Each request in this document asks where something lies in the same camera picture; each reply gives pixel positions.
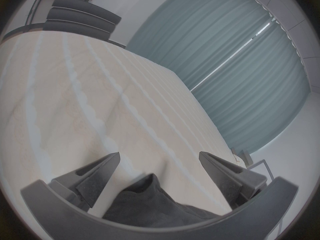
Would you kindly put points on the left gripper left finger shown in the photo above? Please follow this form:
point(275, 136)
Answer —
point(92, 181)

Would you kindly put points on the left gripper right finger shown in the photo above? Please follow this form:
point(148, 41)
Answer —
point(232, 181)

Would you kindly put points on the black T-shirt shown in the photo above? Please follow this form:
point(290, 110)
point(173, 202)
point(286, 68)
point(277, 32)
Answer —
point(150, 204)

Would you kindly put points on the bed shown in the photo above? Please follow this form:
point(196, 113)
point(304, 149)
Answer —
point(75, 96)

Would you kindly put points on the white printed pillow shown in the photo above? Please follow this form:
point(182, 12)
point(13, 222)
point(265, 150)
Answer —
point(238, 160)

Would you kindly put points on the blue-green curtain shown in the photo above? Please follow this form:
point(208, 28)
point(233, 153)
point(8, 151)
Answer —
point(187, 34)
point(250, 96)

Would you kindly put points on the black chest of drawers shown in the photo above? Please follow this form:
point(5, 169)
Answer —
point(75, 14)

